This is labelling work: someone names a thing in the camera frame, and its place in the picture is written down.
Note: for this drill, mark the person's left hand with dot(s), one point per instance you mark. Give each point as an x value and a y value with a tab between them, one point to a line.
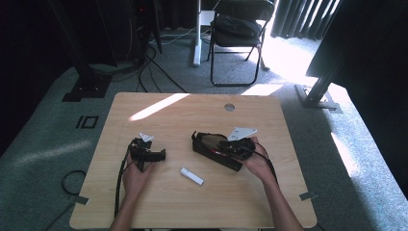
134	182

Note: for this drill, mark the black stand with square base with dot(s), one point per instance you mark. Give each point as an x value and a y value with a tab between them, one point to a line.
86	88

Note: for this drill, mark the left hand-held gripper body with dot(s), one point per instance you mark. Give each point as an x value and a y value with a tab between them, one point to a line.
139	151

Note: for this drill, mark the dark pleated curtain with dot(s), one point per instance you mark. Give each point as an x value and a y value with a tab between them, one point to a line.
301	19

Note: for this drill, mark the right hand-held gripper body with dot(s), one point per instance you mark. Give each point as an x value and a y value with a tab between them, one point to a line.
244	148

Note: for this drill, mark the round grey table grommet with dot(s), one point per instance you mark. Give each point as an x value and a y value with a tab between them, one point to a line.
229	107

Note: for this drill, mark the black bag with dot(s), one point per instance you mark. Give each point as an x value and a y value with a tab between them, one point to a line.
237	25

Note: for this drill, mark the black pencil case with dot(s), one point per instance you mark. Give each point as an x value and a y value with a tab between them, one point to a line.
205	146

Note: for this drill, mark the black metal stand with plate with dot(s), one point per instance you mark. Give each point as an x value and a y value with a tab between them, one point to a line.
317	96

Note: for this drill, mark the white desk leg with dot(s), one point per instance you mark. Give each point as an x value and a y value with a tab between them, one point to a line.
198	38

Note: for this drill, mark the white eraser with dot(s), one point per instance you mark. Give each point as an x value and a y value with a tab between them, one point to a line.
191	176

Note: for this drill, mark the dark equipment rack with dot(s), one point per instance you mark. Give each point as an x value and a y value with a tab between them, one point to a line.
142	29

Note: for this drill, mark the person's right hand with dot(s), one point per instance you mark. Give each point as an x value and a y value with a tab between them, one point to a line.
260	166

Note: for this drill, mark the black folding chair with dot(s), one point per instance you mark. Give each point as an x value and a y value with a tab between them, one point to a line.
235	41

